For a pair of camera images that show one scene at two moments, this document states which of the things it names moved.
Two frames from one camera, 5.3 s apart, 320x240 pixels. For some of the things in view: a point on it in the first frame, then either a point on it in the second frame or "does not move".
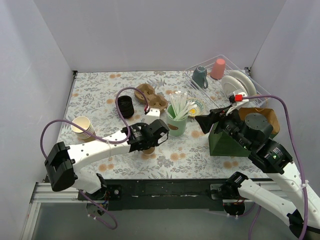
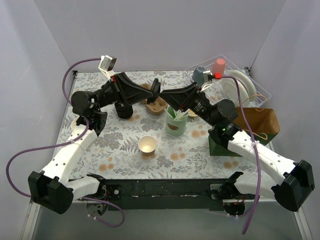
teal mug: (199, 76) does not move
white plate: (246, 80) does not move
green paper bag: (222, 144) does not move
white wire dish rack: (225, 84) does not move
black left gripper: (152, 132) to (117, 89)
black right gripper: (217, 120) to (197, 95)
